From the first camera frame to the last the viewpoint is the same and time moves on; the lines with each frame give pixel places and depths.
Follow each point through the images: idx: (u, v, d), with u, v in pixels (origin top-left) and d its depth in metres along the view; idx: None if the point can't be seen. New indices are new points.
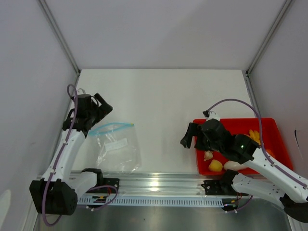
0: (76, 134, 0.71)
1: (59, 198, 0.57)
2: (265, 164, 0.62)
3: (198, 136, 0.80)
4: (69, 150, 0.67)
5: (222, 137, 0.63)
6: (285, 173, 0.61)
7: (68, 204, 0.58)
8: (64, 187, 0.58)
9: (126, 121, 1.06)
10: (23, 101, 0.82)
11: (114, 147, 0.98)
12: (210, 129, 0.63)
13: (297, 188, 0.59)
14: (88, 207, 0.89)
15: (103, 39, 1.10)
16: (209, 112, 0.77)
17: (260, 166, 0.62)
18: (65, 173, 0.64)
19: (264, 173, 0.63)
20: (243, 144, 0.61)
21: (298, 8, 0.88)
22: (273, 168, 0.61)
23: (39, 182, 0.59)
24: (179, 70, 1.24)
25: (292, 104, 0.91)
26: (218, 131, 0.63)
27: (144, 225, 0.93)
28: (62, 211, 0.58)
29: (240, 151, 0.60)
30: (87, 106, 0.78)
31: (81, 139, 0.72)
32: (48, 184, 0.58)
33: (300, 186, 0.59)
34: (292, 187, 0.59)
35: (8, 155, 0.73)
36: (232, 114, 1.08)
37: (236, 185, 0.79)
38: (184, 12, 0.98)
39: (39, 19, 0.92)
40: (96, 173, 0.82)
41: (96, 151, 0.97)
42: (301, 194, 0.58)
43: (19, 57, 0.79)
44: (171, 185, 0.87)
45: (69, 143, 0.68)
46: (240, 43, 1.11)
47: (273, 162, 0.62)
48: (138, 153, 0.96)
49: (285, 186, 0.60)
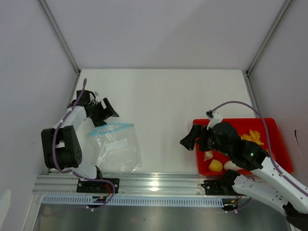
0: (79, 108, 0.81)
1: (69, 142, 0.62)
2: (274, 173, 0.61)
3: (204, 139, 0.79)
4: (74, 116, 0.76)
5: (233, 142, 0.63)
6: (292, 185, 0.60)
7: (75, 151, 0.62)
8: (74, 134, 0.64)
9: (126, 121, 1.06)
10: (24, 101, 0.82)
11: (114, 147, 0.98)
12: (224, 134, 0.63)
13: (303, 200, 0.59)
14: (88, 207, 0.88)
15: (103, 39, 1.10)
16: (212, 112, 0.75)
17: (268, 175, 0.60)
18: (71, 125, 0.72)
19: (272, 182, 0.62)
20: (253, 152, 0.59)
21: (298, 8, 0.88)
22: (281, 178, 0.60)
23: (50, 128, 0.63)
24: (179, 70, 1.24)
25: (291, 104, 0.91)
26: (230, 135, 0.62)
27: (144, 225, 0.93)
28: (70, 159, 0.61)
29: (250, 159, 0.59)
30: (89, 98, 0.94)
31: (83, 113, 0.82)
32: (58, 129, 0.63)
33: (305, 197, 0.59)
34: (298, 198, 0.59)
35: (7, 155, 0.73)
36: (232, 114, 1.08)
37: (237, 187, 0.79)
38: (184, 12, 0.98)
39: (39, 19, 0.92)
40: (96, 170, 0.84)
41: (96, 151, 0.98)
42: (306, 204, 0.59)
43: (18, 57, 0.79)
44: (171, 185, 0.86)
45: (73, 111, 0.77)
46: (240, 43, 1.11)
47: (281, 172, 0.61)
48: (138, 153, 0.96)
49: (291, 197, 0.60)
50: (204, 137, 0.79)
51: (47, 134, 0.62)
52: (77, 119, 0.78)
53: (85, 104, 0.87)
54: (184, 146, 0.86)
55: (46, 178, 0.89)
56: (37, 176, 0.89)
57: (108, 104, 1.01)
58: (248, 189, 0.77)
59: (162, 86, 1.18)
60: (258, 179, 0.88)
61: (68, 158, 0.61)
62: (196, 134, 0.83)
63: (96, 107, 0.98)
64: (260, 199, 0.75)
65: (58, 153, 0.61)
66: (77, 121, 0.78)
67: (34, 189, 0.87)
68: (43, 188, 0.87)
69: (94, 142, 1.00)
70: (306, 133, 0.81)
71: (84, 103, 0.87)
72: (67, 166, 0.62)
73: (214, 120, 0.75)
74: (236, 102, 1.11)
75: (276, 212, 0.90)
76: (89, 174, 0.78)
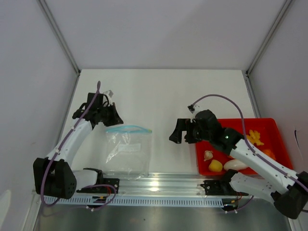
0: (83, 122, 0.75)
1: (60, 178, 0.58)
2: (248, 153, 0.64)
3: (189, 131, 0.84)
4: (75, 136, 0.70)
5: (213, 127, 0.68)
6: (267, 163, 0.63)
7: (66, 187, 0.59)
8: (67, 169, 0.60)
9: (144, 126, 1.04)
10: (23, 101, 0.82)
11: (127, 149, 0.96)
12: (203, 119, 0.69)
13: (277, 177, 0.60)
14: (88, 207, 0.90)
15: (102, 38, 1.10)
16: (194, 106, 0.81)
17: (242, 155, 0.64)
18: (69, 154, 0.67)
19: (249, 162, 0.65)
20: (229, 135, 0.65)
21: (298, 8, 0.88)
22: (256, 158, 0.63)
23: (43, 160, 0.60)
24: (179, 70, 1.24)
25: (291, 103, 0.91)
26: (210, 121, 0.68)
27: (144, 225, 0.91)
28: (60, 193, 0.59)
29: (226, 142, 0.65)
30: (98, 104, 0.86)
31: (87, 129, 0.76)
32: (51, 163, 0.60)
33: (281, 174, 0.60)
34: (273, 176, 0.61)
35: (7, 155, 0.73)
36: (226, 113, 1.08)
37: (234, 184, 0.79)
38: (184, 13, 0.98)
39: (39, 19, 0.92)
40: (96, 173, 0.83)
41: (109, 148, 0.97)
42: (281, 181, 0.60)
43: (19, 57, 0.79)
44: (171, 185, 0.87)
45: (76, 130, 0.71)
46: (240, 43, 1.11)
47: (255, 151, 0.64)
48: (147, 162, 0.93)
49: (267, 174, 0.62)
50: (189, 129, 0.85)
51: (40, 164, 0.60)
52: (81, 137, 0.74)
53: (92, 114, 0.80)
54: (173, 140, 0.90)
55: None
56: None
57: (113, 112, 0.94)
58: (244, 184, 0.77)
59: (162, 87, 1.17)
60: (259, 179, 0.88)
61: (58, 192, 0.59)
62: (180, 128, 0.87)
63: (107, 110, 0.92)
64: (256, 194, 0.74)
65: (48, 184, 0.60)
66: (79, 142, 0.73)
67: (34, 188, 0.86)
68: None
69: (95, 141, 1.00)
70: (306, 133, 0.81)
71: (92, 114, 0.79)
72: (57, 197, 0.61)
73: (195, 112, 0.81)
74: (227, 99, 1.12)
75: None
76: (87, 179, 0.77)
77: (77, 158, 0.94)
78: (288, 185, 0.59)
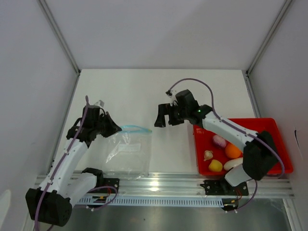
0: (78, 144, 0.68)
1: (52, 209, 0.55)
2: (215, 121, 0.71)
3: (171, 114, 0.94)
4: (70, 161, 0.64)
5: (189, 104, 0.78)
6: (231, 127, 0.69)
7: (60, 215, 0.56)
8: (60, 199, 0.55)
9: (144, 126, 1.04)
10: (23, 100, 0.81)
11: (127, 149, 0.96)
12: (181, 96, 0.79)
13: (238, 136, 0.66)
14: (88, 207, 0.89)
15: (102, 38, 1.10)
16: (171, 91, 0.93)
17: (211, 122, 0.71)
18: (63, 182, 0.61)
19: (216, 130, 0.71)
20: (201, 109, 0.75)
21: (298, 8, 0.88)
22: (222, 124, 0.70)
23: (34, 190, 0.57)
24: (179, 70, 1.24)
25: (291, 104, 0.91)
26: (187, 98, 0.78)
27: (144, 225, 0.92)
28: (55, 221, 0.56)
29: (200, 115, 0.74)
30: (94, 117, 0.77)
31: (83, 149, 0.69)
32: (43, 195, 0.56)
33: (242, 134, 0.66)
34: (235, 136, 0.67)
35: (7, 155, 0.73)
36: (226, 113, 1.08)
37: (229, 180, 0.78)
38: (184, 13, 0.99)
39: (39, 19, 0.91)
40: (96, 177, 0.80)
41: (109, 148, 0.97)
42: (241, 139, 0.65)
43: (19, 57, 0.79)
44: (171, 185, 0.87)
45: (70, 153, 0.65)
46: (240, 43, 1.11)
47: (220, 117, 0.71)
48: (147, 162, 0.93)
49: (231, 137, 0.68)
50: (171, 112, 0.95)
51: (32, 195, 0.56)
52: (77, 160, 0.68)
53: (88, 131, 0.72)
54: (158, 125, 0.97)
55: None
56: (37, 176, 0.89)
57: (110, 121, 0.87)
58: (233, 173, 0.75)
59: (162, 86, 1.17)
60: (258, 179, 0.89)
61: (53, 220, 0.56)
62: (162, 113, 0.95)
63: (103, 121, 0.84)
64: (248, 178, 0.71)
65: (42, 212, 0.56)
66: (74, 164, 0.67)
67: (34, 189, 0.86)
68: None
69: (95, 141, 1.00)
70: (306, 132, 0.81)
71: (87, 132, 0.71)
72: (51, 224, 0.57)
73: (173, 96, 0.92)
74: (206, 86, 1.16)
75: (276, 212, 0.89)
76: (87, 187, 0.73)
77: None
78: (247, 141, 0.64)
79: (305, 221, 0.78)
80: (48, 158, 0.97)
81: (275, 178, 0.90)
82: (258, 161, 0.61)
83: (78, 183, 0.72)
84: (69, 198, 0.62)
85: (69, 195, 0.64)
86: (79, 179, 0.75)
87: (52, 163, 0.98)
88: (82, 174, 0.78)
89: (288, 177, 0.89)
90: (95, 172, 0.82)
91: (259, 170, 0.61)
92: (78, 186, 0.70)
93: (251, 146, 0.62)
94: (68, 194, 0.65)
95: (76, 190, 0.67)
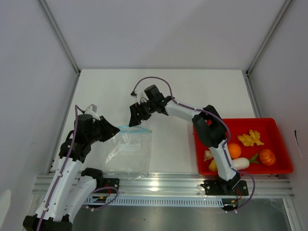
0: (71, 163, 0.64)
1: None
2: (173, 105, 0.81)
3: (143, 111, 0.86)
4: (64, 184, 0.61)
5: (156, 96, 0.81)
6: (185, 107, 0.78)
7: None
8: (59, 224, 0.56)
9: (144, 126, 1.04)
10: (24, 101, 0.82)
11: (127, 149, 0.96)
12: (148, 91, 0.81)
13: (189, 112, 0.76)
14: (88, 207, 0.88)
15: (102, 39, 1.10)
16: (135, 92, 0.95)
17: (171, 107, 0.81)
18: (59, 207, 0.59)
19: (178, 113, 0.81)
20: (164, 99, 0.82)
21: (298, 8, 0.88)
22: (178, 107, 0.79)
23: (32, 218, 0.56)
24: (179, 70, 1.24)
25: (291, 104, 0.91)
26: (153, 91, 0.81)
27: (144, 225, 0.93)
28: None
29: (163, 104, 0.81)
30: (87, 129, 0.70)
31: (77, 168, 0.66)
32: (39, 224, 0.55)
33: (191, 110, 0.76)
34: (187, 113, 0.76)
35: (7, 155, 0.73)
36: (227, 113, 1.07)
37: (223, 176, 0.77)
38: (184, 13, 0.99)
39: (39, 19, 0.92)
40: (95, 178, 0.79)
41: (109, 148, 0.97)
42: (190, 114, 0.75)
43: (19, 57, 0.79)
44: (172, 185, 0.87)
45: (64, 175, 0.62)
46: (240, 43, 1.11)
47: (177, 101, 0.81)
48: (147, 162, 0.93)
49: (187, 116, 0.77)
50: (142, 109, 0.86)
51: (30, 223, 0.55)
52: (73, 178, 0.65)
53: (80, 149, 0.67)
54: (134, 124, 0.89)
55: (46, 178, 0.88)
56: (37, 176, 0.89)
57: (105, 126, 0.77)
58: (219, 168, 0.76)
59: (162, 86, 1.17)
60: (258, 179, 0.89)
61: None
62: (135, 113, 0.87)
63: (97, 128, 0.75)
64: (226, 151, 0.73)
65: None
66: (71, 185, 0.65)
67: (34, 188, 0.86)
68: (43, 188, 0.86)
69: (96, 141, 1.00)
70: (306, 133, 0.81)
71: (79, 150, 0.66)
72: None
73: (139, 95, 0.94)
74: (168, 85, 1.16)
75: (276, 212, 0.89)
76: (86, 194, 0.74)
77: None
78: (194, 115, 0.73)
79: (305, 221, 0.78)
80: (48, 159, 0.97)
81: (275, 178, 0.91)
82: (204, 129, 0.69)
83: (77, 192, 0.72)
84: (68, 216, 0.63)
85: (68, 211, 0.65)
86: (78, 186, 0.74)
87: (52, 162, 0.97)
88: (81, 178, 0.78)
89: (288, 178, 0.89)
90: (95, 172, 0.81)
91: (208, 136, 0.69)
92: (77, 197, 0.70)
93: (197, 118, 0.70)
94: (67, 209, 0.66)
95: (75, 202, 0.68)
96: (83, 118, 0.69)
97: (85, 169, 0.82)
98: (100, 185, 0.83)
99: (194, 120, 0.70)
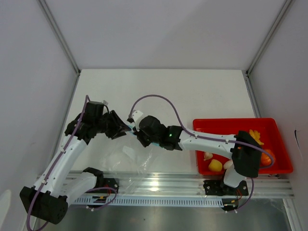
0: (76, 142, 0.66)
1: (46, 207, 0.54)
2: (191, 139, 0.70)
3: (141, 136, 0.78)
4: (65, 161, 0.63)
5: (158, 131, 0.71)
6: (208, 139, 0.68)
7: (55, 214, 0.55)
8: (55, 199, 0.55)
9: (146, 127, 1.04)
10: (23, 101, 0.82)
11: (128, 152, 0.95)
12: (147, 126, 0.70)
13: (220, 147, 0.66)
14: (88, 207, 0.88)
15: (102, 39, 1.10)
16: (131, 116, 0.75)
17: (187, 142, 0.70)
18: (58, 183, 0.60)
19: (199, 147, 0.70)
20: (172, 133, 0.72)
21: (298, 7, 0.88)
22: (199, 141, 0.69)
23: (30, 190, 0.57)
24: (179, 70, 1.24)
25: (292, 103, 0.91)
26: (154, 126, 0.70)
27: (144, 225, 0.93)
28: (49, 218, 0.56)
29: (175, 140, 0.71)
30: (96, 113, 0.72)
31: (81, 148, 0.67)
32: (36, 195, 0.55)
33: (222, 143, 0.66)
34: (217, 147, 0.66)
35: (7, 154, 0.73)
36: (227, 113, 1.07)
37: (232, 184, 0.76)
38: (184, 13, 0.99)
39: (39, 19, 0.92)
40: (96, 177, 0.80)
41: (111, 148, 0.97)
42: (222, 147, 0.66)
43: (18, 55, 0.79)
44: (171, 185, 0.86)
45: (67, 152, 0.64)
46: (239, 43, 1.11)
47: (194, 134, 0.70)
48: (148, 164, 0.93)
49: (214, 149, 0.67)
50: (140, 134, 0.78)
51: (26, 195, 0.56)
52: (75, 158, 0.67)
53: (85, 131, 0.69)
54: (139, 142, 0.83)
55: None
56: (37, 176, 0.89)
57: (114, 121, 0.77)
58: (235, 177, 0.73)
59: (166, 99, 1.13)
60: (258, 179, 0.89)
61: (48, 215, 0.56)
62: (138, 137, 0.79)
63: (106, 119, 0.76)
64: None
65: (36, 210, 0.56)
66: (72, 164, 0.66)
67: None
68: None
69: (96, 141, 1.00)
70: (306, 133, 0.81)
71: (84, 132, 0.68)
72: (45, 220, 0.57)
73: (136, 121, 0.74)
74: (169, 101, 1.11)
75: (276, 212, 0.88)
76: (86, 186, 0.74)
77: (79, 159, 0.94)
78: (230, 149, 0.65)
79: (305, 221, 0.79)
80: (48, 159, 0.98)
81: (275, 178, 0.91)
82: (247, 162, 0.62)
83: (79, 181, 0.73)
84: (66, 197, 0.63)
85: (67, 194, 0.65)
86: (79, 178, 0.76)
87: None
88: (82, 173, 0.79)
89: (288, 178, 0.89)
90: (95, 173, 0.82)
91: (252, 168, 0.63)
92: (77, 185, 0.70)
93: (237, 153, 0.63)
94: (66, 192, 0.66)
95: (74, 188, 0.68)
96: (94, 103, 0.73)
97: (87, 168, 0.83)
98: (100, 185, 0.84)
99: (234, 157, 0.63)
